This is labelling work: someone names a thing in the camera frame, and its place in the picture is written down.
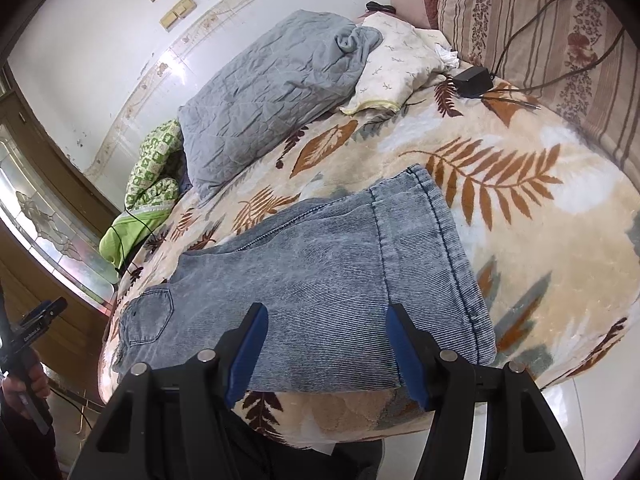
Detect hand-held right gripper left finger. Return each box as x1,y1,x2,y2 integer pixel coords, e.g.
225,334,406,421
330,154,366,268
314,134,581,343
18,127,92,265
75,302,270,480

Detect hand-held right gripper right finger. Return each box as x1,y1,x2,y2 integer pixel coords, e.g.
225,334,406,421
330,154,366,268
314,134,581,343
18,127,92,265
386,302,583,480

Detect grey-blue denim pants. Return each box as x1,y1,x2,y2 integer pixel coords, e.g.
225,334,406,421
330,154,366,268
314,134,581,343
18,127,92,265
111,164,497,393

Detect person's left forearm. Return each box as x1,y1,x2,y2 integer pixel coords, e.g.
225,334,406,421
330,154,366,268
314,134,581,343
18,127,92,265
0,400,63,480

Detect person's left hand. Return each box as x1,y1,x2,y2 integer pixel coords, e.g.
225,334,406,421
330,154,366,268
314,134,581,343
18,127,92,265
0,352,50,418

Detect wooden door with leaded glass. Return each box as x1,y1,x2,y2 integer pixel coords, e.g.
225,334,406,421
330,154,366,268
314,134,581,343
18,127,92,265
0,67,123,411

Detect leaf-print blanket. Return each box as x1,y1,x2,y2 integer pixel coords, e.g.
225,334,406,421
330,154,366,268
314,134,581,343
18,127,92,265
97,67,631,448

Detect green checkered quilt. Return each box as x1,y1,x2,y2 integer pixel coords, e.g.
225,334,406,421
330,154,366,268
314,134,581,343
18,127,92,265
98,119,183,267

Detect grey quilted pillow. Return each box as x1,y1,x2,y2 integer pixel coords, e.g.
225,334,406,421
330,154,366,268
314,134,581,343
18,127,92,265
177,9,385,200

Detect white floral pillow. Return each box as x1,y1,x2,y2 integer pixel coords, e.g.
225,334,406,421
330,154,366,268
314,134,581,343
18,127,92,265
340,11,460,116

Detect white crumpled cloth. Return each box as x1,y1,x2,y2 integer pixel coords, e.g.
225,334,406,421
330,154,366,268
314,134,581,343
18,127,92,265
432,42,461,68

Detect striped floral cushion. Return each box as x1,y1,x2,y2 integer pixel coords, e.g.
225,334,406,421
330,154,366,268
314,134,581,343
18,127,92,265
436,0,640,181

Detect thin black cable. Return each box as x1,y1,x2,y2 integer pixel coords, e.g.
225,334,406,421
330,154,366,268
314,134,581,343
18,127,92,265
107,207,166,281

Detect cable with metal plug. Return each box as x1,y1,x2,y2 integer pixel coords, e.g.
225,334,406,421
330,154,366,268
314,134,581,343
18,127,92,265
480,27,626,111

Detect dark adapter cable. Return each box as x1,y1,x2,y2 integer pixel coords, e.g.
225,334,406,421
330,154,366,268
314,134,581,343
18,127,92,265
487,0,598,78

